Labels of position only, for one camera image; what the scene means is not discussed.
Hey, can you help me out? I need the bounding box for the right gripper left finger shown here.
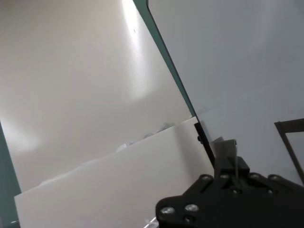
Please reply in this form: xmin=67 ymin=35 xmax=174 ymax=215
xmin=198 ymin=156 xmax=237 ymax=192

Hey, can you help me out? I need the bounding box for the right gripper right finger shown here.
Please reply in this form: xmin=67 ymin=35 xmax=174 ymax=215
xmin=238 ymin=157 xmax=285 ymax=194

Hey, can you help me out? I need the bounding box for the white matte panel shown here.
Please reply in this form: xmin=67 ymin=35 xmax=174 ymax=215
xmin=14 ymin=116 xmax=216 ymax=228

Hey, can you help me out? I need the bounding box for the white glossy panel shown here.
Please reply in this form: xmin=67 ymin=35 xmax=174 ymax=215
xmin=0 ymin=0 xmax=193 ymax=194

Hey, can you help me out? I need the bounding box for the black table edge frame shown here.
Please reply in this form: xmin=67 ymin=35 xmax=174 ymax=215
xmin=146 ymin=0 xmax=216 ymax=167

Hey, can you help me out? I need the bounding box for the black tape frame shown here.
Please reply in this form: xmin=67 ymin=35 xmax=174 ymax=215
xmin=274 ymin=118 xmax=304 ymax=186

